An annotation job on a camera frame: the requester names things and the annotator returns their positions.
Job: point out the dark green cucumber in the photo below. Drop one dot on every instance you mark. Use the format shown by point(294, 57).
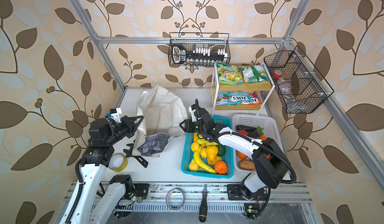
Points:
point(245, 128)

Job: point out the green snack bag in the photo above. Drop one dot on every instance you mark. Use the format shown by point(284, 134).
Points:
point(229, 74)
point(254, 74)

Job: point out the single yellow banana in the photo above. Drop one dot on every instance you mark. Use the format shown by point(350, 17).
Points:
point(201, 164)

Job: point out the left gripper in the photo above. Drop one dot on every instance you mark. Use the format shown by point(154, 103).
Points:
point(125, 122)

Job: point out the yellow tape roll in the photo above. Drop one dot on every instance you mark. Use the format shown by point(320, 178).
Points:
point(118, 163)

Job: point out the teal plastic basket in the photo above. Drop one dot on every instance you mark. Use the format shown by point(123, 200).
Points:
point(207, 159)

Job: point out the orange fruit in white basket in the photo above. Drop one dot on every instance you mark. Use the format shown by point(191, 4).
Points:
point(241, 155)

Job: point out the black socket tool set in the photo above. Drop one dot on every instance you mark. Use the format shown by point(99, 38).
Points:
point(179, 54)

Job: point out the black orange screwdriver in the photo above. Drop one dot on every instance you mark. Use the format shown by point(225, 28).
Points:
point(203, 207)

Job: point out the yellow pear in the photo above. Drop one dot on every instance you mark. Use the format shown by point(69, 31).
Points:
point(212, 152)

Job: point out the banana bunch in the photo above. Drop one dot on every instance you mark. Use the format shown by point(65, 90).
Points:
point(198, 139)

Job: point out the black wire basket centre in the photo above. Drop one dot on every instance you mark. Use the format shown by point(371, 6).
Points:
point(201, 39)

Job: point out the green avocado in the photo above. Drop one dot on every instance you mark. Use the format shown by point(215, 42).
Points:
point(221, 150)

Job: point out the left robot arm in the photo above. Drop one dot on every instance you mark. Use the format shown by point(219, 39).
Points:
point(91, 167)

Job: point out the plastic bottle red cap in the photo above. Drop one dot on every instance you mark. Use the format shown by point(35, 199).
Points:
point(284, 85)

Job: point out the white plastic basket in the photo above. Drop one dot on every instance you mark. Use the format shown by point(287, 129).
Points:
point(268, 124)

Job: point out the red tomato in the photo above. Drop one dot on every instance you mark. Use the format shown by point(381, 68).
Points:
point(243, 132)

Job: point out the black clamp tool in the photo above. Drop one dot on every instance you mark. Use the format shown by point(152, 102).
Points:
point(139, 158)

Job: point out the cream canvas grocery bag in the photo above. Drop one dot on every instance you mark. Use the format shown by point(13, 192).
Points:
point(163, 111)

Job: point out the orange tangerine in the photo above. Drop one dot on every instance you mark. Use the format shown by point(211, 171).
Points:
point(220, 167)

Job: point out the purple eggplant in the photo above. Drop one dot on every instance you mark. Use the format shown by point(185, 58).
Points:
point(253, 134)

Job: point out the brown potato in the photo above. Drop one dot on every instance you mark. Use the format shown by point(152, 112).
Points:
point(246, 165)

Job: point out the black wire basket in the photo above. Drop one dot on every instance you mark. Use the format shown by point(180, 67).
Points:
point(201, 39)
point(310, 89)

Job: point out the Fox's candy bag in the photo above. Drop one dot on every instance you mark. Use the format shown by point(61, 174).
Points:
point(234, 98)

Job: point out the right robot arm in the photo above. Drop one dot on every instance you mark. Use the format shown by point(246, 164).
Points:
point(272, 166)

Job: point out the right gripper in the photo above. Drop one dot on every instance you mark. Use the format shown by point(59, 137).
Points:
point(188, 125)

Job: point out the white wooden two-tier shelf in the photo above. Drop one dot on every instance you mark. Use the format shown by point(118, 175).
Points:
point(264, 90)

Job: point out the yellow lemon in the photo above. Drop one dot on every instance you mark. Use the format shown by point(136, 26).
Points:
point(195, 146)

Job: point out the black wire basket right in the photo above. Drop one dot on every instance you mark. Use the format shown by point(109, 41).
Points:
point(310, 89)

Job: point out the orange carrot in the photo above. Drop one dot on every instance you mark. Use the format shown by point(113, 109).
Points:
point(260, 132)

